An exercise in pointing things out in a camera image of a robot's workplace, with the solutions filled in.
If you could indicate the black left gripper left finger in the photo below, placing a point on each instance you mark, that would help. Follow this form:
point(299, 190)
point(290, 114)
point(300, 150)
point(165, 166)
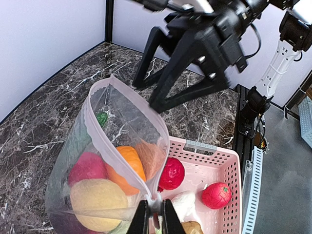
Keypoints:
point(140, 221)

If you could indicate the orange fruit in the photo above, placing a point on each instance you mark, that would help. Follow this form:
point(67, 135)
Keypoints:
point(145, 159)

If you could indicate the red fruit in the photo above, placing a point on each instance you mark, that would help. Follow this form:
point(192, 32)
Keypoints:
point(88, 166)
point(172, 175)

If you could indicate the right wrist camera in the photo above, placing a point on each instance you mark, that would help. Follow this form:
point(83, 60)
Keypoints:
point(181, 6)

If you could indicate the red apple front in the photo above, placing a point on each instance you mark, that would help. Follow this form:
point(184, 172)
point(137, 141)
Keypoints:
point(216, 196)

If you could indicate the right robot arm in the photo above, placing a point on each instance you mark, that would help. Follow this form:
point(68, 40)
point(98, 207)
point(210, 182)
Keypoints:
point(295, 38)

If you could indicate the clear zip top bag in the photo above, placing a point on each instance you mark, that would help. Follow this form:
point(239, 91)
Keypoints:
point(112, 159)

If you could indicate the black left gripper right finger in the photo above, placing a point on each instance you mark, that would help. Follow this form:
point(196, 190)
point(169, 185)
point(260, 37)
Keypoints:
point(170, 223)

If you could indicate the brown potato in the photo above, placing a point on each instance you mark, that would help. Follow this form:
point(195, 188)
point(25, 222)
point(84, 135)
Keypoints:
point(192, 227)

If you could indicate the white radish vegetable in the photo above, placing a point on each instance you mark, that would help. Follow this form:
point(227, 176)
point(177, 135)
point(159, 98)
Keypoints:
point(183, 204)

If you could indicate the yellow fruit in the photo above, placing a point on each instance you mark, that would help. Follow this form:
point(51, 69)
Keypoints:
point(97, 204)

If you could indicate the white cable duct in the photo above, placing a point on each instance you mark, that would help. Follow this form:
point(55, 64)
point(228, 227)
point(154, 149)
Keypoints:
point(251, 190)

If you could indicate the black front rail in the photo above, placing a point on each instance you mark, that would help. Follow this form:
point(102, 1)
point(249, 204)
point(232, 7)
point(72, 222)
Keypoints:
point(250, 105)

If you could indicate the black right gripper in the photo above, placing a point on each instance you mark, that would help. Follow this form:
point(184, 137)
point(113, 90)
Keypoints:
point(201, 46)

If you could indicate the green cucumber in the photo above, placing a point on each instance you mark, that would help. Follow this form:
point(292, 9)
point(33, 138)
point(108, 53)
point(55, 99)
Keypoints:
point(102, 118)

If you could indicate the light blue basket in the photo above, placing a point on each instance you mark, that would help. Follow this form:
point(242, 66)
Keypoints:
point(305, 114)

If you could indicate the pink plastic basket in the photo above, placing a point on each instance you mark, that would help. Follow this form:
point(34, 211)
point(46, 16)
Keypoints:
point(205, 165)

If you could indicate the black right frame post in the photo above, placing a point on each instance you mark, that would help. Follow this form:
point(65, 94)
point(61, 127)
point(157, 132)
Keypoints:
point(109, 17)

